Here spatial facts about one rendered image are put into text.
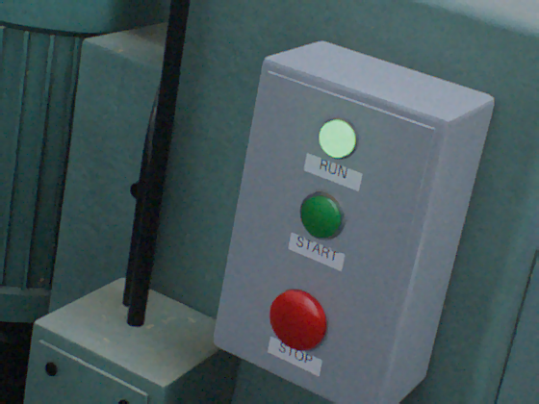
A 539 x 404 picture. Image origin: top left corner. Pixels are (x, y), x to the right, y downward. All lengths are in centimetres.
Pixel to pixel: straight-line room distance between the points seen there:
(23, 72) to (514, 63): 35
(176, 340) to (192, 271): 5
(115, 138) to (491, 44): 28
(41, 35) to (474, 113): 33
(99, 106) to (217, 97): 12
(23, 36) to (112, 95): 7
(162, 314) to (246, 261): 11
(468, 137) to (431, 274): 7
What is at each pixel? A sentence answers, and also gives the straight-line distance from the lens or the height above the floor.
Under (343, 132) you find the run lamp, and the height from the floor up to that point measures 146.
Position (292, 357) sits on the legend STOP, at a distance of 59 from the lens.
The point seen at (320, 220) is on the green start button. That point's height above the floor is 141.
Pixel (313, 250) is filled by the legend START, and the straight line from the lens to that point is 56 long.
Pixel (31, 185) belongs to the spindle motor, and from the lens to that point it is 81.
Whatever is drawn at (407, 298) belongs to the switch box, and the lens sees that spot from 55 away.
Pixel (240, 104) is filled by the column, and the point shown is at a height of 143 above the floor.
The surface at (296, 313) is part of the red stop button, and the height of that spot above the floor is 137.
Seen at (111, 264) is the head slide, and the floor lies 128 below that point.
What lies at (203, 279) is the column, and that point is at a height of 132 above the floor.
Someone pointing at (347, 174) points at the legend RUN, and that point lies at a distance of 54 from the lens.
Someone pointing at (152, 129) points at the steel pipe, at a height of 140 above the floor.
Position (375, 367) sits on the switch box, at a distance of 56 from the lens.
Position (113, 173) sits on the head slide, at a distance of 75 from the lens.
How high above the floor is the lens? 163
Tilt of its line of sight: 20 degrees down
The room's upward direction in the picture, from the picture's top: 11 degrees clockwise
